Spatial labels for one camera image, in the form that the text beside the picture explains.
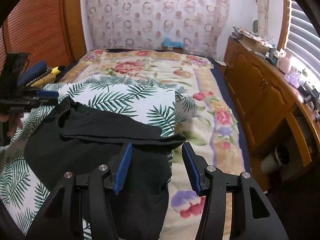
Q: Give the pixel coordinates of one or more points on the jaws of the black left gripper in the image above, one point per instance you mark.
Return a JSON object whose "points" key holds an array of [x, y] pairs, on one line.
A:
{"points": [[46, 98]]}

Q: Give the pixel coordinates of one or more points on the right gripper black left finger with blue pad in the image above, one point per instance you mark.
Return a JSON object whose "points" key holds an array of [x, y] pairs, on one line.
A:
{"points": [[60, 216]]}

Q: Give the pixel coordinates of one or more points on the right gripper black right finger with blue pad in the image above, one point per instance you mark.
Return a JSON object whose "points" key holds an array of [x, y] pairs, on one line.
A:
{"points": [[253, 216]]}

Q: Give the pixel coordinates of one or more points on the black garment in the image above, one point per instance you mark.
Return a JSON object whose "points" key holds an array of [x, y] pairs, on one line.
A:
{"points": [[76, 138]]}

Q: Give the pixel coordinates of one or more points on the person's left hand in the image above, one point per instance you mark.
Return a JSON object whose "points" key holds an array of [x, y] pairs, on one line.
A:
{"points": [[15, 119]]}

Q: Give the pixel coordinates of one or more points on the yellow folded cloth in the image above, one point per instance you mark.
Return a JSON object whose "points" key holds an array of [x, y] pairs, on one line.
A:
{"points": [[48, 77]]}

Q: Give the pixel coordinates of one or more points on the red-brown wooden wardrobe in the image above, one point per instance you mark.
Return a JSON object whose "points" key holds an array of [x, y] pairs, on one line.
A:
{"points": [[49, 30]]}

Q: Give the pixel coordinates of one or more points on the palm leaf print sheet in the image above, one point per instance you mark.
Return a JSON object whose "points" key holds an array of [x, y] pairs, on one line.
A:
{"points": [[149, 102]]}

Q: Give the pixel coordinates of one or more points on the floral bed blanket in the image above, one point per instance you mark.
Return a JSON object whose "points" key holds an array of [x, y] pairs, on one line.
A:
{"points": [[214, 132]]}

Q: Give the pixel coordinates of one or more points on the wooden sideboard cabinet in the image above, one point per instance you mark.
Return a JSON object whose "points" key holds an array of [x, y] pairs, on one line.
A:
{"points": [[280, 129]]}

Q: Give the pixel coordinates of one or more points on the blue item at bedhead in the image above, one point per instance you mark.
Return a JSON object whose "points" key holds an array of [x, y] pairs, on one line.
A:
{"points": [[175, 46]]}

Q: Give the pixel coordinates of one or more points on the pink container on sideboard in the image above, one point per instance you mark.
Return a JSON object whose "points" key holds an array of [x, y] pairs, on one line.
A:
{"points": [[284, 64]]}

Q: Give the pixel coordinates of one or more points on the cardboard box on sideboard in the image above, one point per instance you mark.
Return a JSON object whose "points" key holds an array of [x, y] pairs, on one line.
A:
{"points": [[252, 41]]}

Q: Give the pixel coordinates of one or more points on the grey zebra window blind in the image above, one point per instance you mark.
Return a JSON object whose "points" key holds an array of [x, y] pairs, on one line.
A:
{"points": [[302, 40]]}

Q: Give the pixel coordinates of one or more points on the beige tied window curtain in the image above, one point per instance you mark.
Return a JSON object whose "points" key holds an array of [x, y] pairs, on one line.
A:
{"points": [[263, 6]]}

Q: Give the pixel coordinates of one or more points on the floral patterned wall curtain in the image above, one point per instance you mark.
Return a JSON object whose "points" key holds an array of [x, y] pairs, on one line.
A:
{"points": [[145, 24]]}

